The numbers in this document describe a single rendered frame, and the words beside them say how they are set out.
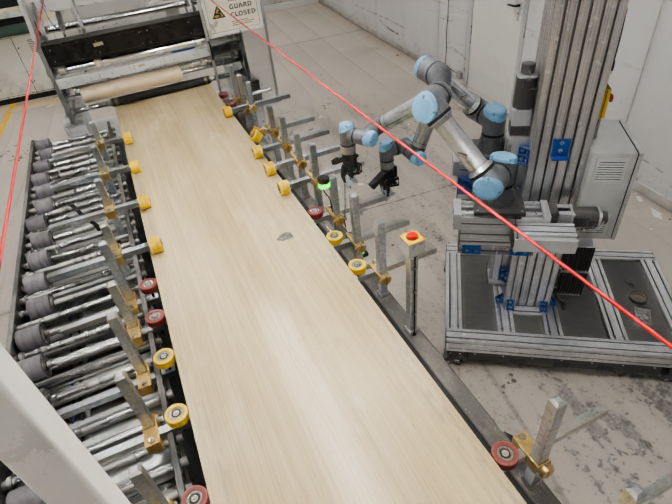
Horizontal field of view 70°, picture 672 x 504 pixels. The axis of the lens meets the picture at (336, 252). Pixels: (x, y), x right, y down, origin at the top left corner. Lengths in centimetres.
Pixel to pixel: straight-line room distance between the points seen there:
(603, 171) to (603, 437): 130
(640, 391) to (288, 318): 195
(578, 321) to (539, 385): 42
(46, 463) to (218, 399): 123
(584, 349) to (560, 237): 76
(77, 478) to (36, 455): 6
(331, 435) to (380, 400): 20
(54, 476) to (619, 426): 264
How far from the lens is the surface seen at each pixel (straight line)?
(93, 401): 213
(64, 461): 64
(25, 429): 59
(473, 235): 241
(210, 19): 440
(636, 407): 304
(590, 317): 308
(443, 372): 204
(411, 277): 192
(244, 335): 198
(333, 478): 160
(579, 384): 303
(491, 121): 267
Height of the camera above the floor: 233
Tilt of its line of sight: 39 degrees down
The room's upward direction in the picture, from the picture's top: 7 degrees counter-clockwise
